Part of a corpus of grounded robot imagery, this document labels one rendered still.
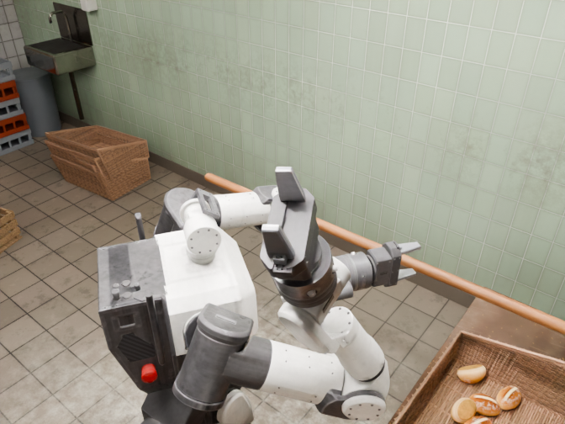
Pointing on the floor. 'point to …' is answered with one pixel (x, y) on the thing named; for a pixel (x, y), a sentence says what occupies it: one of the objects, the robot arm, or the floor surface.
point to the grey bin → (38, 100)
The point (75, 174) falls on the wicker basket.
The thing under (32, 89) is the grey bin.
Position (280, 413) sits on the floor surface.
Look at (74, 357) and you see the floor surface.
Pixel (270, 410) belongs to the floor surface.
